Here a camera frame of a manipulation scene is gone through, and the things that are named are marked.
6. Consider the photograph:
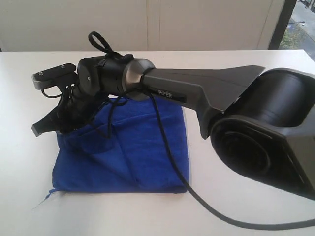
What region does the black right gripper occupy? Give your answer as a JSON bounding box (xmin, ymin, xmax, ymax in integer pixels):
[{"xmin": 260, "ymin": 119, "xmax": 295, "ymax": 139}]
[{"xmin": 31, "ymin": 85, "xmax": 103, "ymax": 137}]

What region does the blue towel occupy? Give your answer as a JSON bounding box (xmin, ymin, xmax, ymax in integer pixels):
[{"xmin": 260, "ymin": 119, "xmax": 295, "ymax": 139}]
[{"xmin": 49, "ymin": 98, "xmax": 189, "ymax": 195}]

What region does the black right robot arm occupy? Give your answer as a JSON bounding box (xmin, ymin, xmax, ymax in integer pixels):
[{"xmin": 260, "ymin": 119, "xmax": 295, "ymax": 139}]
[{"xmin": 32, "ymin": 53, "xmax": 315, "ymax": 199}]

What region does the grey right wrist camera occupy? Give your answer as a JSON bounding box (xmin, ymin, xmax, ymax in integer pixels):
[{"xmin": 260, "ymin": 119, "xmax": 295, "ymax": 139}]
[{"xmin": 32, "ymin": 63, "xmax": 77, "ymax": 91}]

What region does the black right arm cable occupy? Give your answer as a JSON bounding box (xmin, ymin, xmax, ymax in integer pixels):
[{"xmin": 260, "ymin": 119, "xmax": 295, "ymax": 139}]
[{"xmin": 87, "ymin": 31, "xmax": 315, "ymax": 230}]

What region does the black window frame post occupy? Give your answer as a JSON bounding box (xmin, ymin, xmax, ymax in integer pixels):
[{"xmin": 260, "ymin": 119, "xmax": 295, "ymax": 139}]
[{"xmin": 268, "ymin": 0, "xmax": 296, "ymax": 50}]

